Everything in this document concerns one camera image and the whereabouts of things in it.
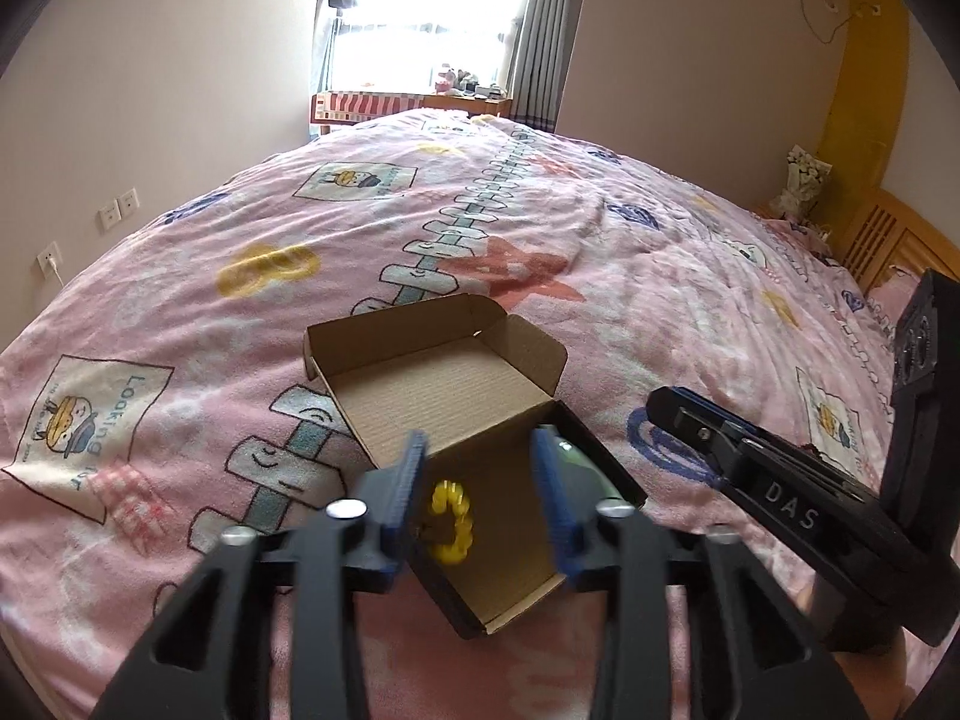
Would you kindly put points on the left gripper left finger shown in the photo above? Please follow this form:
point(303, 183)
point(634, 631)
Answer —
point(208, 653)

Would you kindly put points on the green jade bangle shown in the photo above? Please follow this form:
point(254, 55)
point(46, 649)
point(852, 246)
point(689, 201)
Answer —
point(574, 457)

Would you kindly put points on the wooden headboard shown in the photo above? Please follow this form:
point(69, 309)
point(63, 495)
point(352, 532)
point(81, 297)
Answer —
point(884, 234)

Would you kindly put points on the wooden desk by window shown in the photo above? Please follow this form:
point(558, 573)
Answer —
point(338, 108)

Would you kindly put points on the white wall socket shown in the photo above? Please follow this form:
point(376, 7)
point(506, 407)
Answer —
point(49, 260)

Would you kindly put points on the open cardboard jewelry box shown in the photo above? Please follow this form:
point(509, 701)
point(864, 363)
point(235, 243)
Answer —
point(476, 380)

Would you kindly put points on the grey striped curtain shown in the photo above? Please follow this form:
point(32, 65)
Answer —
point(540, 61)

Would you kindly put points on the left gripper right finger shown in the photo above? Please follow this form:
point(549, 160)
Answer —
point(694, 625)

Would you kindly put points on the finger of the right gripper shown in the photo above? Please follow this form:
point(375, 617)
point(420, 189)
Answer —
point(697, 427)

